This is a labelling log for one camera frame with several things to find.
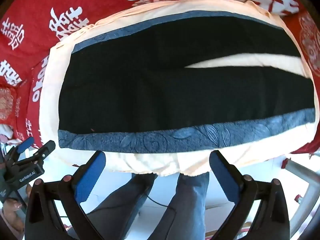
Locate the red embroidered pillow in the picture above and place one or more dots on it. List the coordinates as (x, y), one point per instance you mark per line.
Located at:
(6, 102)
(311, 42)

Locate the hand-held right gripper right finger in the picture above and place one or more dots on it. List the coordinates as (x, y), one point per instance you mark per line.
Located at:
(225, 177)

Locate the black pants with blue stripe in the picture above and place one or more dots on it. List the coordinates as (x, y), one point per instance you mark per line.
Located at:
(162, 92)

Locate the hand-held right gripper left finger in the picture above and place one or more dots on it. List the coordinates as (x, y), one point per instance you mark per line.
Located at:
(90, 177)

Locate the brown object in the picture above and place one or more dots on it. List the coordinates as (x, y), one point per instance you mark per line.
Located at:
(11, 212)

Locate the cream folded garment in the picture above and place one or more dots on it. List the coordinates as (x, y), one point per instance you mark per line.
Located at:
(53, 80)

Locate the grey metal bed frame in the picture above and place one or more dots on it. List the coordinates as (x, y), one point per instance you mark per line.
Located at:
(303, 170)

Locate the person's right leg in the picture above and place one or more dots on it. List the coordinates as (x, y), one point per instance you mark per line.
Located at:
(185, 205)

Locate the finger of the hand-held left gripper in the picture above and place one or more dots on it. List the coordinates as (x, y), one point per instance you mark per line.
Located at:
(26, 144)
(46, 150)

